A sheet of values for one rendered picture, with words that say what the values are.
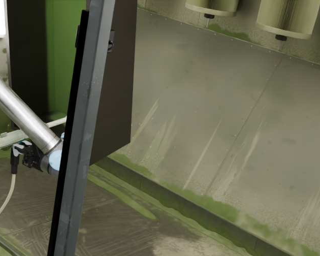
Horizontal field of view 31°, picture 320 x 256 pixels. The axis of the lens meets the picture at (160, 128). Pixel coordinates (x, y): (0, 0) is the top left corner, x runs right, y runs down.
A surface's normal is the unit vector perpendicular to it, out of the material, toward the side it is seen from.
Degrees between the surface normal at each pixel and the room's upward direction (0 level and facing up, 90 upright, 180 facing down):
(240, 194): 57
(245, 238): 91
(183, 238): 0
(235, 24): 90
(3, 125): 90
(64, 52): 102
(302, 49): 90
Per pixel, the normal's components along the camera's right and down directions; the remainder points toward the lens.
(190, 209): -0.64, 0.13
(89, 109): 0.74, 0.34
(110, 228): 0.18, -0.93
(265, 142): -0.44, -0.40
